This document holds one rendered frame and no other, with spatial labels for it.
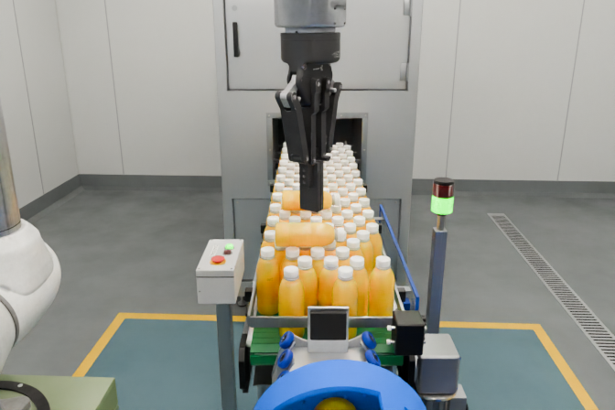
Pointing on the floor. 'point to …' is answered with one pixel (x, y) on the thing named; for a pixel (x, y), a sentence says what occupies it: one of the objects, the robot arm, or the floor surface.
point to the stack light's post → (436, 280)
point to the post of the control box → (226, 356)
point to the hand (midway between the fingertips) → (311, 185)
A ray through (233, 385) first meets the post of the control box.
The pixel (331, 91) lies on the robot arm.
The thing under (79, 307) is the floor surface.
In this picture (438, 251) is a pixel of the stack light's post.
